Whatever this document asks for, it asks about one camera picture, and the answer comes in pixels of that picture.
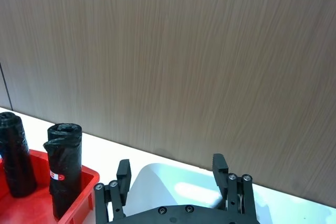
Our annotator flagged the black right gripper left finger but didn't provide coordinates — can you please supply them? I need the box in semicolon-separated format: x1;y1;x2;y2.
94;158;132;224

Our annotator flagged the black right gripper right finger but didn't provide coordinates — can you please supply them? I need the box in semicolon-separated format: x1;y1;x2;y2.
212;153;260;220

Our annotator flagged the red plastic bin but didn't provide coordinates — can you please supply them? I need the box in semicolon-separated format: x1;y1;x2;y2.
0;148;101;224

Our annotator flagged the black garbage bag roll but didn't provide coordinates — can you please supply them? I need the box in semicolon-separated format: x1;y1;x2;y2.
0;112;38;199
43;123;83;220

